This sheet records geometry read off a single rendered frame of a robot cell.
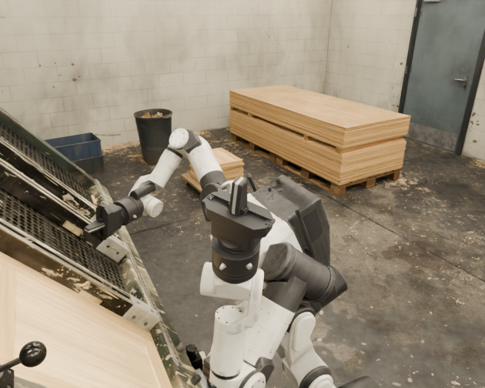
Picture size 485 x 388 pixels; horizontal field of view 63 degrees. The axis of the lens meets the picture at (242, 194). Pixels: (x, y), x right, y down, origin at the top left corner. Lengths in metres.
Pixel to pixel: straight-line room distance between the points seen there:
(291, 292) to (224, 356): 0.21
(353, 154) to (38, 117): 4.16
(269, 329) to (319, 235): 0.34
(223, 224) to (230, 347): 0.30
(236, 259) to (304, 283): 0.31
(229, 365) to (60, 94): 5.49
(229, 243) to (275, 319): 0.32
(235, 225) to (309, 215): 0.48
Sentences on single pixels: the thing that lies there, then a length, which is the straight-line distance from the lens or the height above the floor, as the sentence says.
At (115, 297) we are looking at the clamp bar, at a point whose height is 1.07.
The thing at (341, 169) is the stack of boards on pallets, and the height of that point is 0.33.
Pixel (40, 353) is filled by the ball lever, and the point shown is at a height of 1.42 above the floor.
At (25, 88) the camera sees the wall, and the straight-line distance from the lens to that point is 6.06.
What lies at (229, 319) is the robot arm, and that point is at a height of 1.32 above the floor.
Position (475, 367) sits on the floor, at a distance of 2.86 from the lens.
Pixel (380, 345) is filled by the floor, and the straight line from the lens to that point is 2.76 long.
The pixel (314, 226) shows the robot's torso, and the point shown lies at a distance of 1.13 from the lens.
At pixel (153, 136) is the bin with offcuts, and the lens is 5.33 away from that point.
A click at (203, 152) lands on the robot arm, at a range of 1.38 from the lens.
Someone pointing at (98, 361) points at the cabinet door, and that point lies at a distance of 1.11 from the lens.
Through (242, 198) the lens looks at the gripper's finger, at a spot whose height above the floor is 1.61.
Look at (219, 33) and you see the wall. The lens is 6.77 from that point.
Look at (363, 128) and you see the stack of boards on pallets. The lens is 4.46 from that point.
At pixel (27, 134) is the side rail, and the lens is 2.52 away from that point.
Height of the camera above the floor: 1.89
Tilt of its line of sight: 25 degrees down
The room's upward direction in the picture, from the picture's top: straight up
